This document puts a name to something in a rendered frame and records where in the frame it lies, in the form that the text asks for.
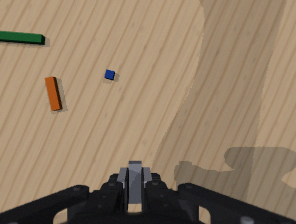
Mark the grey rod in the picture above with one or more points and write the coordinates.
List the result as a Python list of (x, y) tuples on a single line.
[(135, 182)]

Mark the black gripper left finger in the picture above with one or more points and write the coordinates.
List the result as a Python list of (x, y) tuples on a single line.
[(113, 196)]

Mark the green rod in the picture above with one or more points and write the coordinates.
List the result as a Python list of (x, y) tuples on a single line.
[(25, 38)]

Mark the orange rod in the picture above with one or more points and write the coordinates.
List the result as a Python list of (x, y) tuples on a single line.
[(53, 93)]

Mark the small blue block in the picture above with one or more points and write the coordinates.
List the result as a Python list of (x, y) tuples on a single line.
[(109, 74)]

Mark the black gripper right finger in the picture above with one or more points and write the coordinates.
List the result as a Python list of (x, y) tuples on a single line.
[(184, 203)]

